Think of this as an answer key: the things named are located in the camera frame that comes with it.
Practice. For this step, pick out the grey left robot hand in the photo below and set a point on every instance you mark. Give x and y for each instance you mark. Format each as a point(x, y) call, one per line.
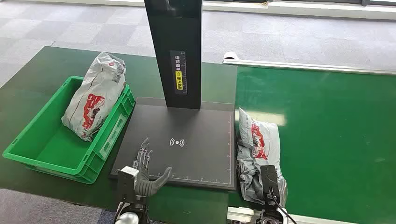
point(145, 185)

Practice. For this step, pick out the grey plastic mailer package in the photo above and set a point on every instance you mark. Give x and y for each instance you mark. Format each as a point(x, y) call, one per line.
point(96, 92)
point(258, 140)

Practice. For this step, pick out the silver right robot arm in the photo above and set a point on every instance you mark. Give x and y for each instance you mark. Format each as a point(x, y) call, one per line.
point(268, 221)

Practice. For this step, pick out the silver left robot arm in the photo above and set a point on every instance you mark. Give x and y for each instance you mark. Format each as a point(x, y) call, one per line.
point(127, 218)

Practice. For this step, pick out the black scanner machine with column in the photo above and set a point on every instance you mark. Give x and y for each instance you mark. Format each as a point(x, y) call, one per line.
point(191, 160)

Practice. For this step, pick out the green plastic crate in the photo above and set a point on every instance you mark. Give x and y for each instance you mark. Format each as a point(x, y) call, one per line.
point(52, 148)

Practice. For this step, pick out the black yellow label sticker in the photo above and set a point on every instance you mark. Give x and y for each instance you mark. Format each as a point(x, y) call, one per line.
point(178, 72)

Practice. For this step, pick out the dark green table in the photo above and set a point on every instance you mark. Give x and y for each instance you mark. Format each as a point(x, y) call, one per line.
point(46, 68)

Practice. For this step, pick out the white window ledge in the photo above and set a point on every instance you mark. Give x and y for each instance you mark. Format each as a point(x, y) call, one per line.
point(309, 10)

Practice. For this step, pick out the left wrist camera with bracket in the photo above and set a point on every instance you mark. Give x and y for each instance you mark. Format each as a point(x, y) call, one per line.
point(126, 184)

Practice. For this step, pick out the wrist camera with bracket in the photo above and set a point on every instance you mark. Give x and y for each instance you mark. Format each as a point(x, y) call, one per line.
point(126, 184)
point(269, 181)

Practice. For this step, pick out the white conveyor frame edge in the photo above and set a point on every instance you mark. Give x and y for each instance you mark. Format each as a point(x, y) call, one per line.
point(241, 215)

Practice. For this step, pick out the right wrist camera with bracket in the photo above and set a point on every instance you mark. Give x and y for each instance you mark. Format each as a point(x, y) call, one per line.
point(269, 181)

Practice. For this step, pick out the silver conveyor side rail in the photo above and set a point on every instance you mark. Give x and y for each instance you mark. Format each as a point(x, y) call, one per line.
point(309, 66)

